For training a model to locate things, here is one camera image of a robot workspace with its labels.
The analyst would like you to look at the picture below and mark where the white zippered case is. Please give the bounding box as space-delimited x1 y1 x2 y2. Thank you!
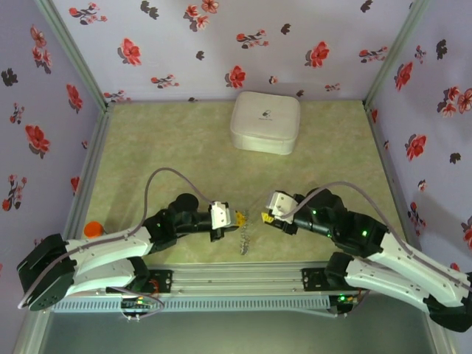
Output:
229 91 302 156

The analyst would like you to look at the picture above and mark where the orange capped white bottle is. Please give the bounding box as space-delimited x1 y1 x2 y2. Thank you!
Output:
83 221 106 239

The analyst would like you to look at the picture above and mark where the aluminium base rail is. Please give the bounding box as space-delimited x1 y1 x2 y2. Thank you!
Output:
142 260 335 296

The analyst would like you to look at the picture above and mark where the aluminium frame side rail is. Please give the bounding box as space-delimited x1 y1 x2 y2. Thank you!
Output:
61 103 115 251
362 101 410 240

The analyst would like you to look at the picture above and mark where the thin grey wire loop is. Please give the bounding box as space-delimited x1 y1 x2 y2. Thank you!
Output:
105 286 166 321

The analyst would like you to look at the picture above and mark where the grey slotted cable duct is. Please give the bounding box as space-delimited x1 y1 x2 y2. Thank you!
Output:
49 294 333 315

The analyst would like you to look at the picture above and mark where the aluminium frame post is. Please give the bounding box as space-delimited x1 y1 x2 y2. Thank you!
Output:
35 0 114 111
13 309 52 354
364 0 431 108
420 309 457 354

